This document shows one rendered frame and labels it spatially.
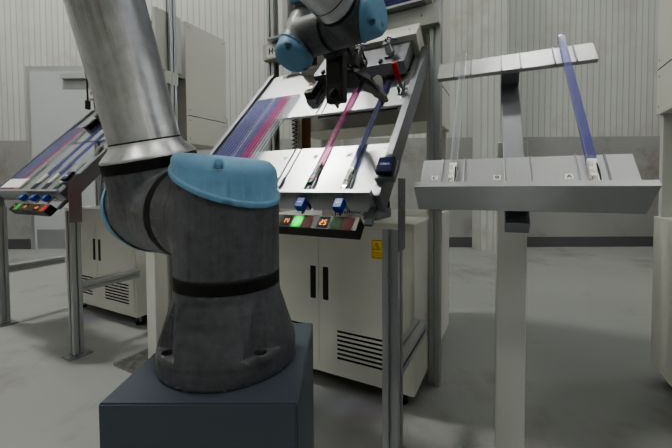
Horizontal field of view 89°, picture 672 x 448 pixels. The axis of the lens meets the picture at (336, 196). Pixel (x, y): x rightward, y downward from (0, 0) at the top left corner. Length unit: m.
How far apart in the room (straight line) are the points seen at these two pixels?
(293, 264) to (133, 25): 1.01
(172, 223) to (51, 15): 5.32
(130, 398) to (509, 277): 0.73
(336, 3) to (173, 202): 0.39
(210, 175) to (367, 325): 0.97
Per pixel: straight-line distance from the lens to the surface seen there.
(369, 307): 1.22
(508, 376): 0.95
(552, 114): 4.84
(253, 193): 0.36
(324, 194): 0.85
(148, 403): 0.40
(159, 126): 0.48
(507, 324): 0.90
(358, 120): 1.55
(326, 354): 1.36
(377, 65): 1.22
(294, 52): 0.69
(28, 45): 5.71
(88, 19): 0.50
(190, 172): 0.36
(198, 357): 0.38
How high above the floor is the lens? 0.74
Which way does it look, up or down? 2 degrees down
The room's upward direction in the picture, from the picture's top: straight up
